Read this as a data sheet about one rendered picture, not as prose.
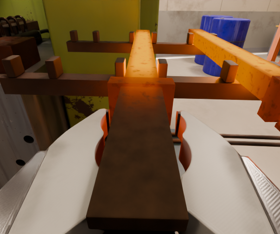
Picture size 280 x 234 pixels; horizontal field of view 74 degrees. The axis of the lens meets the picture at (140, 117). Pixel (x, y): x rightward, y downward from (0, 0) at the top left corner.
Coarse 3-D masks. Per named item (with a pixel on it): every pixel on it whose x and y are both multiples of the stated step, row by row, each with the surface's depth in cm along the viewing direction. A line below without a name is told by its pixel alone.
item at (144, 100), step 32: (128, 64) 18; (128, 96) 11; (160, 96) 11; (128, 128) 8; (160, 128) 9; (128, 160) 7; (160, 160) 7; (96, 192) 6; (128, 192) 6; (160, 192) 6; (96, 224) 5; (128, 224) 5; (160, 224) 5
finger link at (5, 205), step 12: (36, 156) 8; (24, 168) 7; (36, 168) 7; (12, 180) 7; (24, 180) 7; (0, 192) 6; (12, 192) 6; (24, 192) 6; (0, 204) 6; (12, 204) 6; (0, 216) 6; (12, 216) 6; (0, 228) 5
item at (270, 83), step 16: (192, 32) 39; (208, 32) 38; (208, 48) 30; (224, 48) 25; (240, 48) 25; (240, 64) 20; (256, 64) 19; (272, 64) 19; (240, 80) 20; (256, 80) 18; (272, 80) 14; (256, 96) 18; (272, 96) 14; (272, 112) 15
